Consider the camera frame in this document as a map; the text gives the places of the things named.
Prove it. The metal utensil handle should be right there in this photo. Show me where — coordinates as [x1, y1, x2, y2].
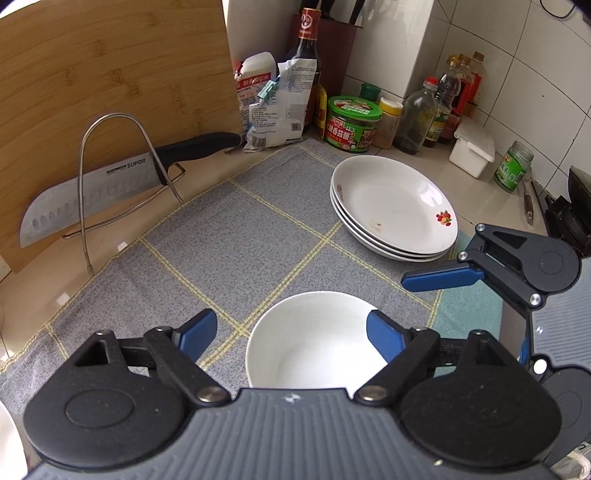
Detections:
[521, 178, 536, 227]

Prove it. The red label bottle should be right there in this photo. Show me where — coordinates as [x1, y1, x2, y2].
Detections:
[445, 54, 478, 141]

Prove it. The orange liquid bottle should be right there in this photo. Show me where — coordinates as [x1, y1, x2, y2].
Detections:
[466, 51, 485, 116]

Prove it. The dark red knife block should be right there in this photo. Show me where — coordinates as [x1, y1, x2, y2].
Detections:
[318, 18, 358, 93]

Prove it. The white floral bowl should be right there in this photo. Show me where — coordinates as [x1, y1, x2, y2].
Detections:
[246, 291, 391, 391]
[0, 401, 26, 480]

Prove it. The clear bottle red cap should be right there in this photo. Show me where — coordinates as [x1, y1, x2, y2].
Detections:
[393, 76, 438, 155]

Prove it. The white fruit print plate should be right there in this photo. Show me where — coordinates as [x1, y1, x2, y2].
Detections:
[329, 187, 459, 256]
[339, 217, 456, 263]
[331, 155, 459, 248]

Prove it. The yellow lid spice jar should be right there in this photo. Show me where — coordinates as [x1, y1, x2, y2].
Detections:
[372, 98, 404, 149]

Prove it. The dark red yellow packet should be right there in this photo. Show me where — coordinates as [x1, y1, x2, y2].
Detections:
[315, 84, 329, 130]

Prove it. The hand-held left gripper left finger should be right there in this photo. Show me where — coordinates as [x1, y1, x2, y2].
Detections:
[76, 309, 232, 408]

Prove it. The metal wire rack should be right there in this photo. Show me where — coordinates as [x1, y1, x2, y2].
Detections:
[62, 113, 187, 275]

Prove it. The bottle green yellow label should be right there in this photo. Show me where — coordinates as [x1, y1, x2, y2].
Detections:
[422, 55, 462, 148]

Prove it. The bamboo cutting board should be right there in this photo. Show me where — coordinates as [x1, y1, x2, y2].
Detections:
[0, 0, 245, 274]

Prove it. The dark soy sauce bottle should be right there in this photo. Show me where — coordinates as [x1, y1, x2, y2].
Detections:
[284, 7, 321, 130]

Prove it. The red white packet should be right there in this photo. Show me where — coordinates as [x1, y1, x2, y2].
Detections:
[233, 52, 278, 134]

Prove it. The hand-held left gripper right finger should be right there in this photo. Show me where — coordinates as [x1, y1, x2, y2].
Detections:
[355, 310, 509, 408]

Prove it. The white seasoning bag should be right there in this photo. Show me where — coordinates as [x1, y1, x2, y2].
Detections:
[242, 59, 319, 152]

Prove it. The green glass jar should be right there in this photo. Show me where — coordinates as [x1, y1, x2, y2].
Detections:
[493, 141, 535, 193]

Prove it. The green lid sauce jar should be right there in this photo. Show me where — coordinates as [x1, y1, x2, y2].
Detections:
[323, 95, 384, 153]

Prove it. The blue green binder clip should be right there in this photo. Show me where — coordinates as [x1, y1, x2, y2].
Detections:
[259, 78, 282, 104]

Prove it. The black handled kitchen knife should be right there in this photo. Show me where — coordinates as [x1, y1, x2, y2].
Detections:
[19, 132, 242, 250]

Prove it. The grey teal checked cloth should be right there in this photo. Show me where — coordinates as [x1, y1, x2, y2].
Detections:
[0, 138, 504, 407]

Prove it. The black cable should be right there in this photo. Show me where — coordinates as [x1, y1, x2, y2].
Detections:
[538, 0, 578, 20]

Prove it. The white plastic box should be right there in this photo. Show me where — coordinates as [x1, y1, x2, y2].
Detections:
[449, 122, 496, 178]

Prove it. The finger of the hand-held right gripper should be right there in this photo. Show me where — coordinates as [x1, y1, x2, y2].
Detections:
[402, 224, 546, 308]
[518, 323, 555, 384]

